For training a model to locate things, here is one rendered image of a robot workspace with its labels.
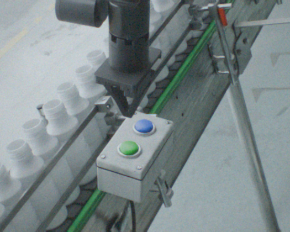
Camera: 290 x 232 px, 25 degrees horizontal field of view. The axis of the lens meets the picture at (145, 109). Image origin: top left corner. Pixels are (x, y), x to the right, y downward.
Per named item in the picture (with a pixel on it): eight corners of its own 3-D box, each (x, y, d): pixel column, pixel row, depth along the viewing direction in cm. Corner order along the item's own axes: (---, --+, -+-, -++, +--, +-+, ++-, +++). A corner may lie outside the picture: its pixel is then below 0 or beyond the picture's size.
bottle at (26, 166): (47, 209, 119) (10, 133, 111) (74, 209, 116) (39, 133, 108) (30, 232, 114) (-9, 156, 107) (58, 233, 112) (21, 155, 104)
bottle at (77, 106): (111, 146, 131) (82, 74, 123) (108, 163, 125) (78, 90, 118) (83, 152, 132) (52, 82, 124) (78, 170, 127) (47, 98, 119)
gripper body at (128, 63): (92, 85, 94) (91, 41, 89) (122, 49, 101) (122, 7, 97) (134, 96, 92) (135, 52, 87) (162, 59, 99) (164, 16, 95)
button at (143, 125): (139, 122, 112) (139, 116, 111) (156, 127, 111) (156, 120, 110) (132, 133, 110) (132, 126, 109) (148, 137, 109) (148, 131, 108)
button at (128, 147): (124, 143, 108) (124, 137, 107) (141, 148, 107) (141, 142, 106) (116, 154, 106) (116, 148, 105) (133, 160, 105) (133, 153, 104)
